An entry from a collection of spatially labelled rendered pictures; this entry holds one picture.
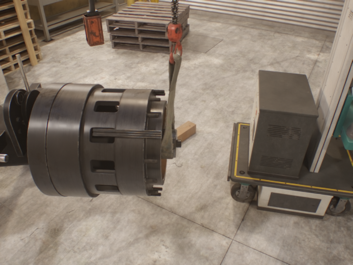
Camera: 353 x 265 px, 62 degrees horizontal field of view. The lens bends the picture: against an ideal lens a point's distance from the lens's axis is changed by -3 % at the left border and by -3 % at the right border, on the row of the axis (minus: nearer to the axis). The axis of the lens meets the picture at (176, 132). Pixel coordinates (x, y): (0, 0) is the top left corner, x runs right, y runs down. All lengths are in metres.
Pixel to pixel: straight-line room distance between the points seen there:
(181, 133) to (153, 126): 1.52
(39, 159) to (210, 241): 1.26
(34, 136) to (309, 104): 1.51
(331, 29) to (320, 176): 4.44
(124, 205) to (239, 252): 0.88
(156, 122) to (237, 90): 2.58
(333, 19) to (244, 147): 4.40
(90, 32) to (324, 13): 5.56
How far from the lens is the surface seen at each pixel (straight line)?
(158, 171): 1.32
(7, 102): 1.38
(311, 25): 6.43
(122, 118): 1.26
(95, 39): 1.14
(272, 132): 1.92
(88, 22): 1.11
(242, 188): 2.23
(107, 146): 1.26
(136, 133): 1.22
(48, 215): 2.43
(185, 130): 2.85
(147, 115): 1.26
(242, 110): 3.40
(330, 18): 6.36
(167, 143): 1.38
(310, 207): 2.27
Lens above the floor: 1.76
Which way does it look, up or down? 36 degrees down
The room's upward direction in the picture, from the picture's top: straight up
